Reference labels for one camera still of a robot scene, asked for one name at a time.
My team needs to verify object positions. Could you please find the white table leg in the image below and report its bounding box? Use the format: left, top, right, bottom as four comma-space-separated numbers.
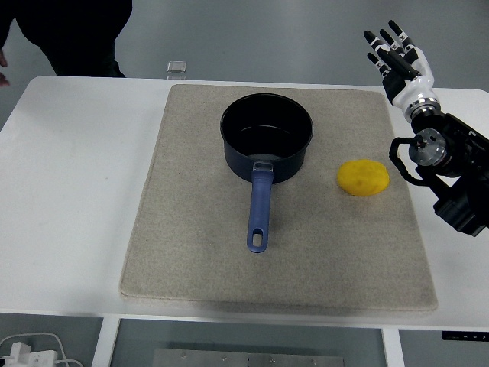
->
381, 327, 406, 367
91, 316, 121, 367

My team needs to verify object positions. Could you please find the beige fabric mat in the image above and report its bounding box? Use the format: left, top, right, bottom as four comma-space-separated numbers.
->
120, 83, 439, 315

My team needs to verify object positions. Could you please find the white power strip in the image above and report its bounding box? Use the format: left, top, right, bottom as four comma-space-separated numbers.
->
0, 342, 58, 367

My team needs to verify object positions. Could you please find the blue pot with handle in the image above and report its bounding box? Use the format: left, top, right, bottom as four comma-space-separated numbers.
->
219, 93, 315, 254

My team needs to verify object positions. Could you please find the black control panel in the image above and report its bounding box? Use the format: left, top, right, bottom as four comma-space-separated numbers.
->
442, 330, 489, 342

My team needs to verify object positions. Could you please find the yellow potato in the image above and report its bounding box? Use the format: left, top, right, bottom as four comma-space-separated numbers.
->
337, 158, 391, 197

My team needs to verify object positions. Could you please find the grey metal plate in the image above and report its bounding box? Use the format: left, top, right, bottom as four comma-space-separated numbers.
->
152, 347, 346, 367

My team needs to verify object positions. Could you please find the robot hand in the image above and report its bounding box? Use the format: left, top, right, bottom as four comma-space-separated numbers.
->
363, 19, 436, 112

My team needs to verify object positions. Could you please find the person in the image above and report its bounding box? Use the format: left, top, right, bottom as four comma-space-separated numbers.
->
0, 0, 133, 79

